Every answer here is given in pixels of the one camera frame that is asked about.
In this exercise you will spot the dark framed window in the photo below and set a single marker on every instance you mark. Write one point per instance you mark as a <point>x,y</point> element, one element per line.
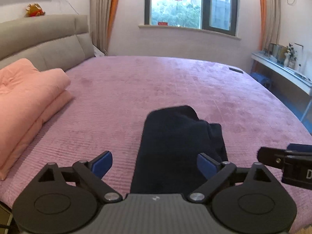
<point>190,4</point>

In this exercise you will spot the grey upholstered headboard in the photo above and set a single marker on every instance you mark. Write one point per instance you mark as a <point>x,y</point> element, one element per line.
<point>48,39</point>

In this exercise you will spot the dark navy garment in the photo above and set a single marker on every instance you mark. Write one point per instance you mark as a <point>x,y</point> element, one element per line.
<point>175,148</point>

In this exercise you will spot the small dark flat device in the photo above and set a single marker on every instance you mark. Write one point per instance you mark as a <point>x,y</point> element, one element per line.
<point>236,70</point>

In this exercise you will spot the pink plush bedspread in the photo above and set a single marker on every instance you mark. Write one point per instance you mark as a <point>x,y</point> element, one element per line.
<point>146,85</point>

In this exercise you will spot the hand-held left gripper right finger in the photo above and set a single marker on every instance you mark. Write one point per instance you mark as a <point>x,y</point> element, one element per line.
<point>207,166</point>

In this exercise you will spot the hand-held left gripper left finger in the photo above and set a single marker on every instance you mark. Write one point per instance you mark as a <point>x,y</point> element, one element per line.
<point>103,163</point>

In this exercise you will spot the folded pink quilt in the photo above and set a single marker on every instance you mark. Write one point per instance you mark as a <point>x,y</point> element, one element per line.
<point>26,107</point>

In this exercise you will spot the small red windowsill item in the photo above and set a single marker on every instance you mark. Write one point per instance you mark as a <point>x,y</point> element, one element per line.
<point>162,24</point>

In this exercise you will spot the white vase with flowers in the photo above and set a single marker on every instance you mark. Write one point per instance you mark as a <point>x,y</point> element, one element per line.
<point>290,56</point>

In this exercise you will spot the white bedside clutter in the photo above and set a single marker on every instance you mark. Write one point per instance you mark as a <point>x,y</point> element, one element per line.
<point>99,51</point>

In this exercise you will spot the white wall desk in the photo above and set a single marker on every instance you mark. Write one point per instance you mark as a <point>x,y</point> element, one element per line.
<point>280,69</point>

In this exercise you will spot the orange plush toy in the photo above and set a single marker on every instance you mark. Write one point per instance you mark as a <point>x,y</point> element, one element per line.
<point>35,10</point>

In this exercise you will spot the white box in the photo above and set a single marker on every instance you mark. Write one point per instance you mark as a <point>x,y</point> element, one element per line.
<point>299,58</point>

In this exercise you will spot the metal tins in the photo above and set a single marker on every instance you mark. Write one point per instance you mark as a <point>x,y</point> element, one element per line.
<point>276,52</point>

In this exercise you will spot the blue stool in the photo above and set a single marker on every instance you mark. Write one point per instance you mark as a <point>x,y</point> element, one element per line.
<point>262,79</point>

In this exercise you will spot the beige curtain with orange edge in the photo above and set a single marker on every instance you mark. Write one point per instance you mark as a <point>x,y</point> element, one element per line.
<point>268,14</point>
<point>102,14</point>

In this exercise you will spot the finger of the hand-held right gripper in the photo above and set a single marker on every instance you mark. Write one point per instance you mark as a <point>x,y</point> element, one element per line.
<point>299,147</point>
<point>270,157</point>

